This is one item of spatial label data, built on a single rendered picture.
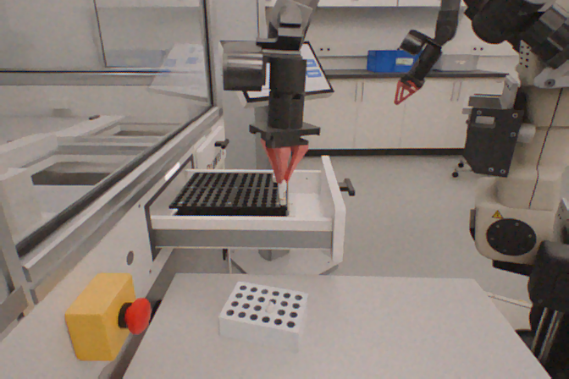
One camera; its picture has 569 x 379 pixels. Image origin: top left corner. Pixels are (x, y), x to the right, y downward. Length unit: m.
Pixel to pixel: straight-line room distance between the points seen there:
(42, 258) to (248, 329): 0.29
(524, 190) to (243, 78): 0.73
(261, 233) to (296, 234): 0.06
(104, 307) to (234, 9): 1.99
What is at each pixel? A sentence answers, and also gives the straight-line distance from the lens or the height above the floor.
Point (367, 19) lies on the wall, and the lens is 4.36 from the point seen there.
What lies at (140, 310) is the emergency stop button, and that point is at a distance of 0.46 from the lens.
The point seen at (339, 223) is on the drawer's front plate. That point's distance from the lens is 0.58.
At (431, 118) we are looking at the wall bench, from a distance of 3.98.
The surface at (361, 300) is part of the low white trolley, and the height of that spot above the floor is 0.76.
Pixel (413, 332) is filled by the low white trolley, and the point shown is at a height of 0.76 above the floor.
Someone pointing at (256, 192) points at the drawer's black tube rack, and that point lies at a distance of 0.69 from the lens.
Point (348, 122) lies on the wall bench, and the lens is 3.71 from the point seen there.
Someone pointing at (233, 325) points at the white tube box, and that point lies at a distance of 0.56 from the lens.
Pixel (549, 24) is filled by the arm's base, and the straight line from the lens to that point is 0.79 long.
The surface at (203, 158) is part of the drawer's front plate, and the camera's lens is 0.89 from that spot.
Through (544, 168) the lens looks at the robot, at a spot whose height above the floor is 0.90.
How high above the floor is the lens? 1.18
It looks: 21 degrees down
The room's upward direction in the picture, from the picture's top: straight up
